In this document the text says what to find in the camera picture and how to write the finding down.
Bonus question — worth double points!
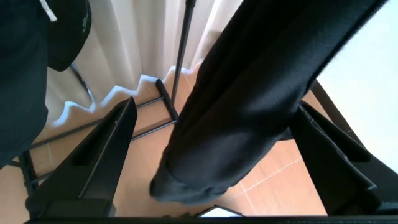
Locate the beige curtain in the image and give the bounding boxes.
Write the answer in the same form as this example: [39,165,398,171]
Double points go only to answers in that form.
[46,0,243,125]

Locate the heap of clothes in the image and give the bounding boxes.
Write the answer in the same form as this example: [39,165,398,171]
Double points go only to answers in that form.
[149,0,389,205]

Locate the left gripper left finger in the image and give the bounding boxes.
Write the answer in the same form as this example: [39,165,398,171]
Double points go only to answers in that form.
[25,96,138,218]

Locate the black shorts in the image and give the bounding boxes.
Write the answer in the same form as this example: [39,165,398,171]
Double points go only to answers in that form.
[0,0,93,167]

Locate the black clothes rack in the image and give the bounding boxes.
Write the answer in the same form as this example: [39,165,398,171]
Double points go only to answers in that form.
[9,0,197,197]

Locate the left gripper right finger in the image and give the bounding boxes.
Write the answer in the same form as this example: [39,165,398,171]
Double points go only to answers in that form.
[289,101,398,216]

